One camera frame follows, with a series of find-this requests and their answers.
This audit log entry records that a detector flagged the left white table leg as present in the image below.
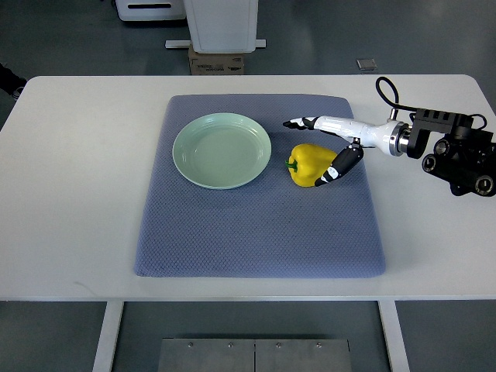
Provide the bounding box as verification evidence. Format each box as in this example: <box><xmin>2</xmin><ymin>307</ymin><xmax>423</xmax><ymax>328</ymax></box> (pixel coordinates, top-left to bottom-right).
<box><xmin>92</xmin><ymin>301</ymin><xmax>124</xmax><ymax>372</ymax></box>

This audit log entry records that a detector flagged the grey metal base plate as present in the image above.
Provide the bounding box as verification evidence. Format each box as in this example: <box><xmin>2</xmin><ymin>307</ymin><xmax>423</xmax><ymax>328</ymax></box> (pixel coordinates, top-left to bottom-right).
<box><xmin>158</xmin><ymin>339</ymin><xmax>352</xmax><ymax>371</ymax></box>

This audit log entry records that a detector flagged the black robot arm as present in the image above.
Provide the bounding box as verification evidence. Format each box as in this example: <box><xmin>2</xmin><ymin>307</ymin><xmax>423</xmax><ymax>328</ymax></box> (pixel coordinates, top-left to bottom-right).
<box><xmin>375</xmin><ymin>77</ymin><xmax>495</xmax><ymax>197</ymax></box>

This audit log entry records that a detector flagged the blue textured mat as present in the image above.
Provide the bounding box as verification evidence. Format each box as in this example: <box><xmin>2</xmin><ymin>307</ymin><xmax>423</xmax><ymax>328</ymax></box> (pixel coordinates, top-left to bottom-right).
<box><xmin>134</xmin><ymin>94</ymin><xmax>385</xmax><ymax>278</ymax></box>

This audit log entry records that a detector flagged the small grey floor plate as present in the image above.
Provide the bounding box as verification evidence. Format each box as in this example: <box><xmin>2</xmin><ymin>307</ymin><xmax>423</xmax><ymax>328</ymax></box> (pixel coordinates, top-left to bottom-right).
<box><xmin>356</xmin><ymin>58</ymin><xmax>377</xmax><ymax>71</ymax></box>

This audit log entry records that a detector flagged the white cabinet with slot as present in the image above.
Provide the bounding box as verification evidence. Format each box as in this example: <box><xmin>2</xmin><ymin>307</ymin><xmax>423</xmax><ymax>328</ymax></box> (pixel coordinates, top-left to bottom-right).
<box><xmin>115</xmin><ymin>0</ymin><xmax>186</xmax><ymax>22</ymax></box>

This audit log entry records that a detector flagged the yellow bell pepper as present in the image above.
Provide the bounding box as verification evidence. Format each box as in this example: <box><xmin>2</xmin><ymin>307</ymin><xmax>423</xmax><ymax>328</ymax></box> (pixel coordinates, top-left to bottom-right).
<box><xmin>285</xmin><ymin>143</ymin><xmax>337</xmax><ymax>188</ymax></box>

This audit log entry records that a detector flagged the cardboard box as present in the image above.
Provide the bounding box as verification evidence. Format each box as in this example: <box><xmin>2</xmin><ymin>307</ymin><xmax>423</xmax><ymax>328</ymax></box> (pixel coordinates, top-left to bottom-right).
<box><xmin>188</xmin><ymin>46</ymin><xmax>245</xmax><ymax>76</ymax></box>

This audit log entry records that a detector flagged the right white table leg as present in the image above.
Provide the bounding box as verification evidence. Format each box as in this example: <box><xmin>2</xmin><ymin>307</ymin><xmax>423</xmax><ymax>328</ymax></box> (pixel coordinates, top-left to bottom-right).
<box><xmin>378</xmin><ymin>300</ymin><xmax>410</xmax><ymax>372</ymax></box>

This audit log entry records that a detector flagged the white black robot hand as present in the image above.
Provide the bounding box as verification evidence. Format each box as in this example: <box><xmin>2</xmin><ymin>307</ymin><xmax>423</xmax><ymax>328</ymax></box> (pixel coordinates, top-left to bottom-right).
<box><xmin>283</xmin><ymin>116</ymin><xmax>408</xmax><ymax>187</ymax></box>

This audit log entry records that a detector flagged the white column stand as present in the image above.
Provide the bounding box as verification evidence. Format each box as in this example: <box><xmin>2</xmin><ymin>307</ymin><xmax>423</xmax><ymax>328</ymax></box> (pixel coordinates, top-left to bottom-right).
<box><xmin>165</xmin><ymin>0</ymin><xmax>267</xmax><ymax>53</ymax></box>

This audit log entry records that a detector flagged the light green plate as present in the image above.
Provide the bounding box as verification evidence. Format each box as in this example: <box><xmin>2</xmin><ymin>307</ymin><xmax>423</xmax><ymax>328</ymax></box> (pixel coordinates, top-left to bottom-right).
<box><xmin>172</xmin><ymin>113</ymin><xmax>272</xmax><ymax>190</ymax></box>

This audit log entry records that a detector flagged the white table leg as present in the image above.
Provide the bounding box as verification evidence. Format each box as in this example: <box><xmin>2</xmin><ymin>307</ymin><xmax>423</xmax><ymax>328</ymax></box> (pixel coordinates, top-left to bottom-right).
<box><xmin>378</xmin><ymin>300</ymin><xmax>410</xmax><ymax>372</ymax></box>
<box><xmin>92</xmin><ymin>301</ymin><xmax>124</xmax><ymax>372</ymax></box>

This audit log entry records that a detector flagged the black object at left edge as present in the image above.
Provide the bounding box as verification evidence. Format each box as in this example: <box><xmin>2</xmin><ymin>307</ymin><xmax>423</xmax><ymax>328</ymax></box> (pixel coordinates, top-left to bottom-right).
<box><xmin>0</xmin><ymin>64</ymin><xmax>27</xmax><ymax>100</ymax></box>

